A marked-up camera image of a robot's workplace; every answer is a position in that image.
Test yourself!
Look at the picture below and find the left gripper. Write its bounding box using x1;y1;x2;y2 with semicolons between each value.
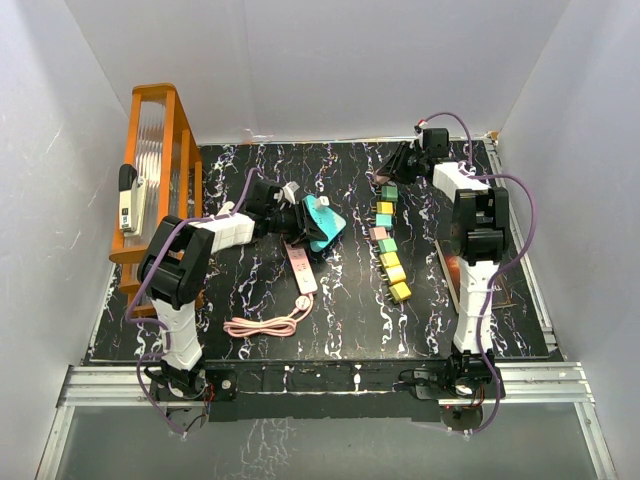
267;203;327;249

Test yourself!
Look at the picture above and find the teal triangular power strip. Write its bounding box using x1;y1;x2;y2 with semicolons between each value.
303;195;346;253

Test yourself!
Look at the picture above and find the pink power strip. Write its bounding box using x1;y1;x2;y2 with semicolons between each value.
285;243;318;295

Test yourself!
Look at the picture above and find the yellow plug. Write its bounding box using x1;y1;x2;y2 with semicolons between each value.
376;201;396;216

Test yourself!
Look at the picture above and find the blue plug adapter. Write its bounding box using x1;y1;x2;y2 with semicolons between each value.
375;213;393;230

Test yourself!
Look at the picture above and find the green plug adapter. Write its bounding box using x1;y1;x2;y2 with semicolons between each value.
378;238;398;254

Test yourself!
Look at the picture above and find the yellow plug adapter one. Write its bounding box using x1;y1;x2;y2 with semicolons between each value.
379;252;401;269

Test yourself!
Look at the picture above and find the yellow plug adapter two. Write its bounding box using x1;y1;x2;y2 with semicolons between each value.
384;265;406;285

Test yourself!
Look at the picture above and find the yellow plug adapter three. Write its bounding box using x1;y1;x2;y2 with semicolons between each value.
388;281;412;304

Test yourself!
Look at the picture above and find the pink power cord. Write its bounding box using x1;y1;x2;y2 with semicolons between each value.
222;292;316;339

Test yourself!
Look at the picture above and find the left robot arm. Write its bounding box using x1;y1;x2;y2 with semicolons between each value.
137;180;345;399

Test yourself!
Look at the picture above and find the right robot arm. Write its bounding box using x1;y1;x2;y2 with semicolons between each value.
374;121;510;397

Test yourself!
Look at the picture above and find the orange wooden rack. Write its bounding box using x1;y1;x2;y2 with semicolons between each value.
109;83;203;306

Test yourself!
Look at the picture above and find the dark book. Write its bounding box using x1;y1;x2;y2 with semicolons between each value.
435;239;515;313

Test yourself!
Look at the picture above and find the white black stapler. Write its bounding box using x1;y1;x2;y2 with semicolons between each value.
118;164;147;237

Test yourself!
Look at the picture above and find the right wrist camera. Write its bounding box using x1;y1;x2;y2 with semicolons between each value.
414;119;430;138

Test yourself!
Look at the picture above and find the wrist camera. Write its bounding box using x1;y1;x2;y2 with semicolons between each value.
414;119;430;138
280;181;300;204

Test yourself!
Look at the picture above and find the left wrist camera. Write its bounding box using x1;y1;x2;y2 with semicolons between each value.
280;181;300;204

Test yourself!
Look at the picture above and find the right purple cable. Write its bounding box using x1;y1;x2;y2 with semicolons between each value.
419;112;540;435

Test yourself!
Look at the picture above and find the purple cable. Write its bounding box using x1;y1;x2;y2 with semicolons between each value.
123;167;264;436
419;112;540;435

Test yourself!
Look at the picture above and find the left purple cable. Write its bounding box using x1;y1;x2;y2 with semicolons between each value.
123;167;264;436

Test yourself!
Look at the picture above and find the aluminium frame rail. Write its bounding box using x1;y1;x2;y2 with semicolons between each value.
58;360;594;423

